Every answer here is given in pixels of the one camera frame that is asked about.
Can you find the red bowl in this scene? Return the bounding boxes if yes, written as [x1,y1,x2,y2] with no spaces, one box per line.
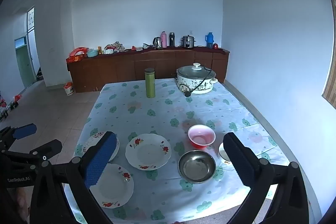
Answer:
[188,124,216,149]

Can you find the white speckled electric pot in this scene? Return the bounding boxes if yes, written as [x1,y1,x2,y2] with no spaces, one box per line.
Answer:
[176,69,218,94]

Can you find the white patterned cloth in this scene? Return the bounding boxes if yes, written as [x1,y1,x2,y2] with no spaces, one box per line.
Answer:
[125,133,172,170]

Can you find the patterned cloth pile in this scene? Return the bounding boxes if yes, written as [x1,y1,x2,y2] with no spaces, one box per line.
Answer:
[104,41,126,52]

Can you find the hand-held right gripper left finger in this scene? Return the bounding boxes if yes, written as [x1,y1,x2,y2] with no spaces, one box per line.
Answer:
[29,131,117,224]

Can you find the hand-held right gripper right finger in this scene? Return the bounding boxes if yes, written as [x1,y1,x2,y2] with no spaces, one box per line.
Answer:
[223,132,310,224]

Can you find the red plastic bag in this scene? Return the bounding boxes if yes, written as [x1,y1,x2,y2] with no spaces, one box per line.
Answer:
[66,47,88,64]

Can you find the glass pot lid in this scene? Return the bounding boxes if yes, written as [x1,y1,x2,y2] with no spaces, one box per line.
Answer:
[176,63,216,80]

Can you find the brown wooden sideboard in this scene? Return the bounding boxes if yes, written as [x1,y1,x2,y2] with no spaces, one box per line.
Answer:
[66,46,230,93]

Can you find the steel rice cooker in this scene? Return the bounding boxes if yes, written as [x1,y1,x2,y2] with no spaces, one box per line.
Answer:
[181,35,197,49]

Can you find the white floral plate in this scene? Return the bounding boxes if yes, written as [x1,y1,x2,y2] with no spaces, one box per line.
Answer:
[82,131,120,161]
[89,163,134,209]

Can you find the white plastic bucket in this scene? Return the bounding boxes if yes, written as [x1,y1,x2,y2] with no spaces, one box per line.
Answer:
[63,82,74,96]

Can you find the black power cord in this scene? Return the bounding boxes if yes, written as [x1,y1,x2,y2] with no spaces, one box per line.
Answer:
[184,64,214,97]

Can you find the green thermos bottle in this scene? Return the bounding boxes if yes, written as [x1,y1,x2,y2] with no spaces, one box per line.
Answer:
[144,68,156,98]

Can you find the green cloud print tablecloth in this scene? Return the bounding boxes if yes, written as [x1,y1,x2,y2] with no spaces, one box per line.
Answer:
[63,78,292,224]

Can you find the steel bowl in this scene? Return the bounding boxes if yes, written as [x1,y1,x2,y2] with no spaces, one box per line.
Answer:
[178,150,216,184]

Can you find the white bowl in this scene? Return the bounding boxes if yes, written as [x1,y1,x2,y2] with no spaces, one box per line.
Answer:
[218,142,231,164]

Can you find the red toy vehicles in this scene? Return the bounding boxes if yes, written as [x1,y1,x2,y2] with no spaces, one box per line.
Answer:
[0,94,23,119]

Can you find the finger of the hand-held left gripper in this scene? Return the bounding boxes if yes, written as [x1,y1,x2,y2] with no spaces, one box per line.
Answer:
[4,138,63,162]
[0,123,37,151]

